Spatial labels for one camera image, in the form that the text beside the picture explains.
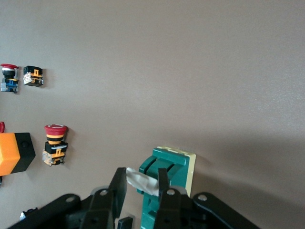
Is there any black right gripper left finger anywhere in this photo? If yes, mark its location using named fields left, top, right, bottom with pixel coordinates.
left=9, top=167, right=128, bottom=229

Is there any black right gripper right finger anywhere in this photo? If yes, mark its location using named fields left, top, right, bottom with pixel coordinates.
left=153, top=168, right=260, bottom=229

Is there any green load switch cream base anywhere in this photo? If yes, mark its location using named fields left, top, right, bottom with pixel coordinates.
left=126, top=144, right=196, bottom=229

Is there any red emergency stop orange block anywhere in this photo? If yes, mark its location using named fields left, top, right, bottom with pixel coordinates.
left=42, top=124, right=69, bottom=167

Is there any red push button black block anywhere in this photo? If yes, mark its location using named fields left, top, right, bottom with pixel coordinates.
left=20, top=207, right=39, bottom=221

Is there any black orange contact block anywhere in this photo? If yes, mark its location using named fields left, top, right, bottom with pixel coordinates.
left=23, top=65, right=44, bottom=87

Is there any red push button blue block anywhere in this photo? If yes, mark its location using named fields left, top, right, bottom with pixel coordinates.
left=0, top=63, right=19, bottom=93

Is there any orange button enclosure box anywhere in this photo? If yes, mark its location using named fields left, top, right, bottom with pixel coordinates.
left=0, top=132, right=36, bottom=177

